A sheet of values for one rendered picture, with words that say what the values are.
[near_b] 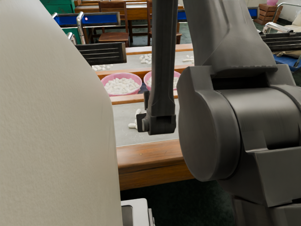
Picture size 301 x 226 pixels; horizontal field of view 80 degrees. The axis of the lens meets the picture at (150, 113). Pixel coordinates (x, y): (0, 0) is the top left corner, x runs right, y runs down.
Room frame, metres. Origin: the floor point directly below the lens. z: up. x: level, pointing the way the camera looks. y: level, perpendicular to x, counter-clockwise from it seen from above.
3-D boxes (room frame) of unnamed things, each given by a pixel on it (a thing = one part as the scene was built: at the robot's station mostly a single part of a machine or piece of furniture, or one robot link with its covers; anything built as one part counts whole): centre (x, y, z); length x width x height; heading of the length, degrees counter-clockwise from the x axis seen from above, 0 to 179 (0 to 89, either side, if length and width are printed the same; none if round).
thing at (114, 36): (2.92, 0.57, 0.45); 0.44 x 0.43 x 0.91; 93
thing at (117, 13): (1.21, 0.50, 1.08); 0.62 x 0.08 x 0.07; 100
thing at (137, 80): (0.98, 0.19, 0.72); 0.27 x 0.27 x 0.10
